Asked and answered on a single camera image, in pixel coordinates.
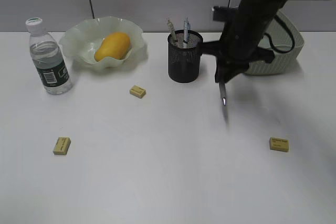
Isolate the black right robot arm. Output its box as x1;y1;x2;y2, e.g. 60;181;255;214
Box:
197;0;288;83

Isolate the green woven plastic basket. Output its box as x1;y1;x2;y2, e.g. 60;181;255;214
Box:
245;11;305;76

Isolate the yellow eraser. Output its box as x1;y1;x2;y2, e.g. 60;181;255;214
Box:
129;85;146;99
269;137;289;152
53;137;71;155

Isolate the grey grip pen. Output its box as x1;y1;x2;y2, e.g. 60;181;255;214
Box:
218;82;227;106

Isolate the beige grip pen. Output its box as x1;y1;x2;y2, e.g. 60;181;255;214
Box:
167;18;178;46

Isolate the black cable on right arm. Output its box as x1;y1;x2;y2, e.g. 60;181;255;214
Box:
262;15;295;54

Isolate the black mesh pen holder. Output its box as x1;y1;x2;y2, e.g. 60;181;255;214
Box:
167;30;203;83

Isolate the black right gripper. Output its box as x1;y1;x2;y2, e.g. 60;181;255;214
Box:
196;40;275;83

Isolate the yellow mango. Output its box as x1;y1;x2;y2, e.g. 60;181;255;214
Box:
94;32;131;61

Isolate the blue clip white pen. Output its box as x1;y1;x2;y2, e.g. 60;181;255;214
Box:
183;17;190;49

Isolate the pale green wavy plate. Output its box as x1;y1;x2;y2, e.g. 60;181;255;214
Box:
59;16;145;71

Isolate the clear water bottle green label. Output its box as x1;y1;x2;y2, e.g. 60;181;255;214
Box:
25;17;72;95

